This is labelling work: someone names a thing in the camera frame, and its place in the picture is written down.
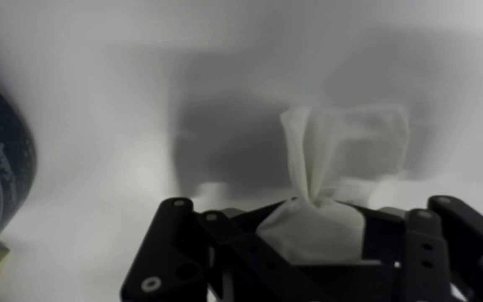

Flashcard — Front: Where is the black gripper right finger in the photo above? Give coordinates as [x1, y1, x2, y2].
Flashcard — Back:
[357, 193, 483, 302]

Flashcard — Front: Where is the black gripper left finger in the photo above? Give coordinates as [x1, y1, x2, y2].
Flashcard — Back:
[119, 196, 322, 302]

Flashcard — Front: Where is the white napkin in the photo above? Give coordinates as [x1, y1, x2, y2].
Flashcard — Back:
[255, 102, 411, 267]

